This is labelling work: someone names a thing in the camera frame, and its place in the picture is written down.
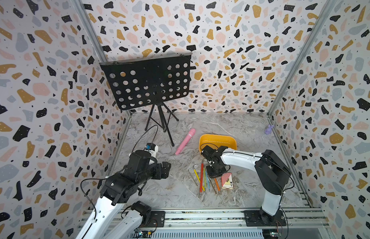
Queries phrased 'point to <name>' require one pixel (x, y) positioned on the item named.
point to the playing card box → (227, 180)
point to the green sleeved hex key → (204, 177)
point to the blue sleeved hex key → (207, 179)
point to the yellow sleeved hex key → (198, 179)
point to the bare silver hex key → (189, 169)
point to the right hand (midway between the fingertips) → (211, 177)
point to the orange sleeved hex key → (217, 184)
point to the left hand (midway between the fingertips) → (165, 164)
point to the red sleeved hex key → (201, 175)
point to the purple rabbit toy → (268, 130)
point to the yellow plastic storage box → (216, 141)
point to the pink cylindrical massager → (185, 141)
